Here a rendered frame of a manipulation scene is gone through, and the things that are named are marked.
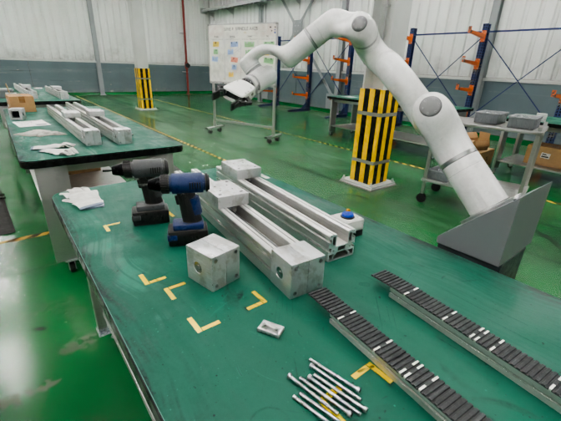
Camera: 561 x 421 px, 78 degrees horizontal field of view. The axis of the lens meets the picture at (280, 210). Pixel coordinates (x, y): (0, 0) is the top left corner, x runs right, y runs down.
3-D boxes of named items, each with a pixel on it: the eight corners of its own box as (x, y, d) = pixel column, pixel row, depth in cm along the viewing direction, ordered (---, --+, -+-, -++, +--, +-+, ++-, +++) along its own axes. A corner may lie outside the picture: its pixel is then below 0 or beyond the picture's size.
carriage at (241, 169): (260, 182, 147) (261, 167, 144) (237, 186, 141) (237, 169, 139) (244, 173, 159) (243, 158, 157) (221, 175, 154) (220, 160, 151)
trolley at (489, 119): (523, 210, 361) (557, 110, 323) (515, 226, 322) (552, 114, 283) (423, 187, 421) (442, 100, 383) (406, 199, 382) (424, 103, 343)
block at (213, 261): (246, 273, 93) (246, 242, 89) (213, 292, 85) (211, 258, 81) (221, 260, 99) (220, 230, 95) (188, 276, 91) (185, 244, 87)
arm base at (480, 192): (474, 217, 124) (447, 173, 128) (530, 191, 110) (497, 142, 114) (452, 229, 111) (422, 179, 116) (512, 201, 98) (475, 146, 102)
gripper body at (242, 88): (257, 99, 145) (240, 109, 138) (238, 89, 147) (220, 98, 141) (260, 83, 139) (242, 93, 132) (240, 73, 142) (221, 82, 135)
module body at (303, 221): (352, 254, 105) (356, 228, 102) (326, 262, 100) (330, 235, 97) (235, 180, 167) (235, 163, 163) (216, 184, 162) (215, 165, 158)
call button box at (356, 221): (362, 235, 117) (365, 218, 115) (341, 241, 112) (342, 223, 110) (346, 225, 123) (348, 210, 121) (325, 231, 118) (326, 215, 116)
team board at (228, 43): (204, 134, 689) (199, 22, 615) (221, 130, 729) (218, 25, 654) (268, 144, 618) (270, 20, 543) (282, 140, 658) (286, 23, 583)
